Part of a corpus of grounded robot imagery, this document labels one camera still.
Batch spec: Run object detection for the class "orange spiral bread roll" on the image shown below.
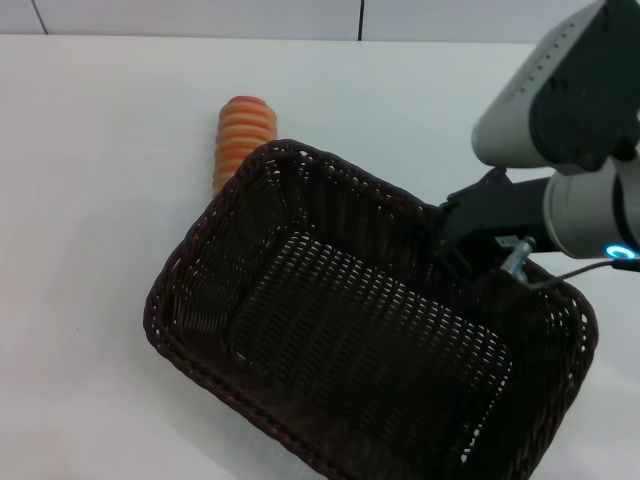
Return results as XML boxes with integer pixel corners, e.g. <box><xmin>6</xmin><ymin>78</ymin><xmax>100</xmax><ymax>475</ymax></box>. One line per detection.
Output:
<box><xmin>211</xmin><ymin>95</ymin><xmax>279</xmax><ymax>199</ymax></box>

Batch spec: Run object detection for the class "dark brown wicker basket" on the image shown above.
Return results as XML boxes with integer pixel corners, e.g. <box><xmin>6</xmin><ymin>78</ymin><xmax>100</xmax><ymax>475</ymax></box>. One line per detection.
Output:
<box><xmin>143</xmin><ymin>139</ymin><xmax>599</xmax><ymax>480</ymax></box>

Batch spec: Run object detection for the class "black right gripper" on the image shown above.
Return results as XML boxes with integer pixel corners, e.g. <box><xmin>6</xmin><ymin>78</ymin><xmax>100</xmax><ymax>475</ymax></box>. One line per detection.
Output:
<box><xmin>432</xmin><ymin>168</ymin><xmax>552</xmax><ymax>281</ymax></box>

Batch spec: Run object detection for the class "right arm cable with plug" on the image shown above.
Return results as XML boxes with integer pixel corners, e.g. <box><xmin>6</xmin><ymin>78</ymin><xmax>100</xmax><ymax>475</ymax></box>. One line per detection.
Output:
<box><xmin>501</xmin><ymin>237</ymin><xmax>617</xmax><ymax>292</ymax></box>

